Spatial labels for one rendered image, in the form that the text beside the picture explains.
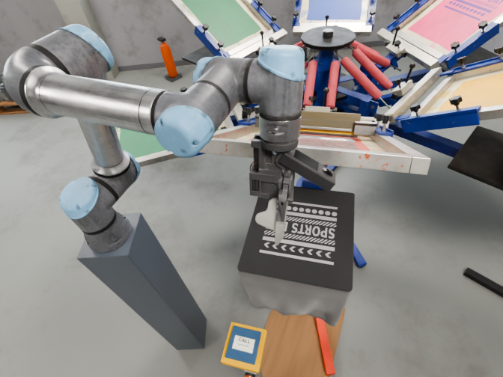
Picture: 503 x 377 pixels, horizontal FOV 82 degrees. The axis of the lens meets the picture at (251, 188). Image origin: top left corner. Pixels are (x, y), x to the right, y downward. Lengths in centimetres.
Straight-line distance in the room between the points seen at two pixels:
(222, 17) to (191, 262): 188
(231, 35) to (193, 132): 206
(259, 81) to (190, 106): 13
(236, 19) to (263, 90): 210
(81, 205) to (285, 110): 68
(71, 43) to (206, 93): 38
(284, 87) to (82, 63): 45
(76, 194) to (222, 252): 156
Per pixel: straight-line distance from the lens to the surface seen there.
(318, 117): 131
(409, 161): 74
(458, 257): 263
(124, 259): 110
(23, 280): 302
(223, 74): 51
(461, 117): 148
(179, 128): 42
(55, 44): 76
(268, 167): 57
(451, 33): 241
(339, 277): 121
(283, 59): 48
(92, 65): 78
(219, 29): 246
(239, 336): 110
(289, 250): 124
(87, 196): 97
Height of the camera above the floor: 203
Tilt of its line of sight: 48 degrees down
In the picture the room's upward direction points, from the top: 8 degrees counter-clockwise
